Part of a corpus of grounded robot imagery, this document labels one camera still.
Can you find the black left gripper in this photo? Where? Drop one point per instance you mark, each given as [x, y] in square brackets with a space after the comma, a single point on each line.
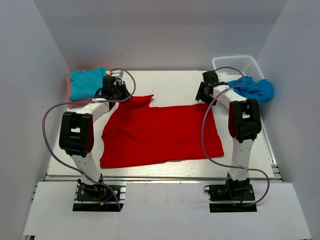
[127, 94]

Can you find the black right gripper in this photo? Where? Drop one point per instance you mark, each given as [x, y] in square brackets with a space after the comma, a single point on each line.
[201, 92]

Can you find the red t shirt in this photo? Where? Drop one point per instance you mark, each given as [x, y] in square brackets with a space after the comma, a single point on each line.
[137, 134]

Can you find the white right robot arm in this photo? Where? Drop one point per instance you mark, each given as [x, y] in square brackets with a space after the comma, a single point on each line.
[244, 125]

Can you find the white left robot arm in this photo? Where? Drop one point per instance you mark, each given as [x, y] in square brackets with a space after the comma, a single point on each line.
[77, 127]

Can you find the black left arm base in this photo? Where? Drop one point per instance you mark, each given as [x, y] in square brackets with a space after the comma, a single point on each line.
[97, 198]

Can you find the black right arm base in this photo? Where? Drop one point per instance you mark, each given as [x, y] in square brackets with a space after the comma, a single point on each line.
[232, 197]

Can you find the folded teal t shirt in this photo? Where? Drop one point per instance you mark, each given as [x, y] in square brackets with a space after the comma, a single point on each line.
[84, 84]

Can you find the white plastic basket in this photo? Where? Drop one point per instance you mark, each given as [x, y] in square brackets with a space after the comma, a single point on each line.
[244, 63]

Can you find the crumpled blue t shirt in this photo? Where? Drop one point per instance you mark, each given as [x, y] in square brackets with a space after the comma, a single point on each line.
[262, 90]

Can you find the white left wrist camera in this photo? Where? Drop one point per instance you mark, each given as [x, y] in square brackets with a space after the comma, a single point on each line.
[118, 74]

